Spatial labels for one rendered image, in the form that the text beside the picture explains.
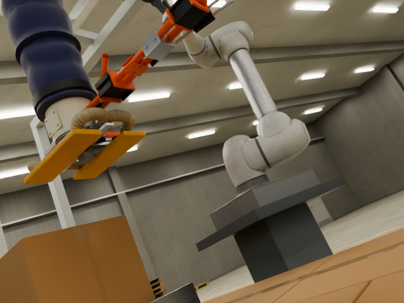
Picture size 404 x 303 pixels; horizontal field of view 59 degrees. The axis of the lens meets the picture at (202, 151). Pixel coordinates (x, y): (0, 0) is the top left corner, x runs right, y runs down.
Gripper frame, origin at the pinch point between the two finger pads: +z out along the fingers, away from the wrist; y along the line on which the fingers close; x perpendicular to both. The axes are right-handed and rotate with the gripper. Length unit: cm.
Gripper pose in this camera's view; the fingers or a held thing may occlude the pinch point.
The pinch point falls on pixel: (146, 8)
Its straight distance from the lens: 118.9
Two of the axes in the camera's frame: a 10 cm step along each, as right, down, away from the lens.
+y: 8.4, 3.7, 4.0
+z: 0.8, 6.4, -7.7
